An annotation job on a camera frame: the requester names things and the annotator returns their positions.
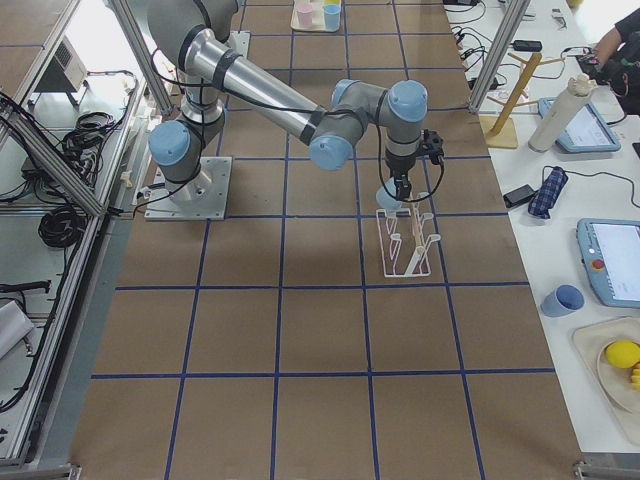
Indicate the black power adapter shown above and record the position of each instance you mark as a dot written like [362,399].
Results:
[519,196]

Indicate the wooden mug tree stand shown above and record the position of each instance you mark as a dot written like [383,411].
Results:
[499,131]

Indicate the light blue plastic cup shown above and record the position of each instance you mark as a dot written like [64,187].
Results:
[385,196]

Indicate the beige tray on desk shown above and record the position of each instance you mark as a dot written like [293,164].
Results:
[615,383]

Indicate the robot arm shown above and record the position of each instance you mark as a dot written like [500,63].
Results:
[194,35]

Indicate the blue plaid folded umbrella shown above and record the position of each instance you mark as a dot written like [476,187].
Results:
[547,195]

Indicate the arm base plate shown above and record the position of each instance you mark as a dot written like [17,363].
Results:
[203,198]

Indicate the blue teach pendant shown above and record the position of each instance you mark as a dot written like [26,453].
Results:
[610,254]
[587,131]

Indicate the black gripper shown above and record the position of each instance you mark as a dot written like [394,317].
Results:
[398,169]

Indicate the white wire cup rack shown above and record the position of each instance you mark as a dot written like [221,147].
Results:
[404,244]

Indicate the pink plastic cup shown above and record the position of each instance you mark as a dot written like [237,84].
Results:
[304,12]

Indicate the yellow lemon toy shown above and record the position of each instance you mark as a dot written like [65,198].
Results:
[622,354]

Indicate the blue cup on desk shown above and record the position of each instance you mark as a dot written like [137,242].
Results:
[563,300]

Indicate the cream plastic tray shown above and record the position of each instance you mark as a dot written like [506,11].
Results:
[318,20]

